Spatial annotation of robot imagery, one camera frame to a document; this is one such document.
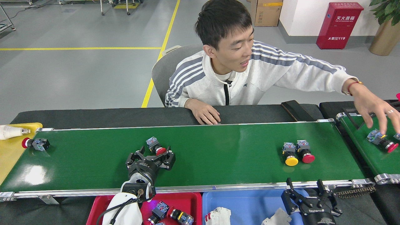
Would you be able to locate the large red plastic bin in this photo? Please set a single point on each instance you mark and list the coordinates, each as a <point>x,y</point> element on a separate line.
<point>187,203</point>

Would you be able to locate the short green conveyor belt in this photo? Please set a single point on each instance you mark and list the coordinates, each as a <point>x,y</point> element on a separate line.
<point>375,159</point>

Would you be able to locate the black metal bracket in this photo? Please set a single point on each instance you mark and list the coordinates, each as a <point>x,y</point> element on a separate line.
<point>350,118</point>

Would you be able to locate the white wheeled stand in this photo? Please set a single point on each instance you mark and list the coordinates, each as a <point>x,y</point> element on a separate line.
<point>102,9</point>

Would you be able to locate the black rectangular pad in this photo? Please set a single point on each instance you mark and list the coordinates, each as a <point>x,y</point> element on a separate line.
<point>297,111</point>

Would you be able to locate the person's right hand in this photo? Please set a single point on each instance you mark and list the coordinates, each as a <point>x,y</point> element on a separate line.
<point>203,112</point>

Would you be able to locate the white light bulb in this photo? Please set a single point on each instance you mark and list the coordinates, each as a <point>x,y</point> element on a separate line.
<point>9,132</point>

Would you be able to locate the long green conveyor belt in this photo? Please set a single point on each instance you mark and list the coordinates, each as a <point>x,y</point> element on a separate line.
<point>218,150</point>

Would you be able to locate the grey office chair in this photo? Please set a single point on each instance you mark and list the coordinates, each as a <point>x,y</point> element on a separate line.
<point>162,68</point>

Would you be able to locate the yellow plastic tray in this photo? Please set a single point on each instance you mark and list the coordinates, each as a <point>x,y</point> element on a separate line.
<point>12,159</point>

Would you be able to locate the blue plastic bin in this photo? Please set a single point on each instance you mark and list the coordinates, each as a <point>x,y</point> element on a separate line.
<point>247,206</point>

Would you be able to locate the brown cardboard box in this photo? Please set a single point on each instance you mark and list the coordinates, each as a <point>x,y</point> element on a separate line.
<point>267,14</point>

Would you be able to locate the person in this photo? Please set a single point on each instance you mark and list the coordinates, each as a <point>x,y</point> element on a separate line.
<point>265,75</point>

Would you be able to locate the white circuit breaker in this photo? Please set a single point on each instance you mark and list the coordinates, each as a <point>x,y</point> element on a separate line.
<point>218,217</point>
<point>276,218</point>

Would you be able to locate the red fire extinguisher cabinet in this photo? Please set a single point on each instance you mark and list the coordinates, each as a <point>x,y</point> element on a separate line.
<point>339,28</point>

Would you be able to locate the potted plant in golden pot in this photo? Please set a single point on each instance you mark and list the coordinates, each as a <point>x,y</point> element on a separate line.
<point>384,40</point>

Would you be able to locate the grey metal rack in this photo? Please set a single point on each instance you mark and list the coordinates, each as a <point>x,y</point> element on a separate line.
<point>4,27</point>

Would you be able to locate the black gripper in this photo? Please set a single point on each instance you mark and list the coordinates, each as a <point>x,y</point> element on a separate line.
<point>318,215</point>
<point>145,168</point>

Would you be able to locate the person's left hand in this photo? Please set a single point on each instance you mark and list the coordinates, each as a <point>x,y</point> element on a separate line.
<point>373,106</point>

